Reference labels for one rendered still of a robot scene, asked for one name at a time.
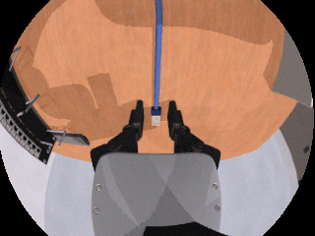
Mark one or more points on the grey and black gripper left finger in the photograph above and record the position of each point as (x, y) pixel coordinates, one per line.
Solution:
(125, 141)

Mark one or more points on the blue patch cord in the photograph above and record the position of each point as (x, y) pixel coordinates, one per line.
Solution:
(158, 49)

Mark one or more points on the white cable plug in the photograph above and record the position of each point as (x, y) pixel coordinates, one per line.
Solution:
(155, 116)

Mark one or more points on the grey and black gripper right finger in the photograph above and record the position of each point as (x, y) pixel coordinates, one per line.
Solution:
(187, 142)

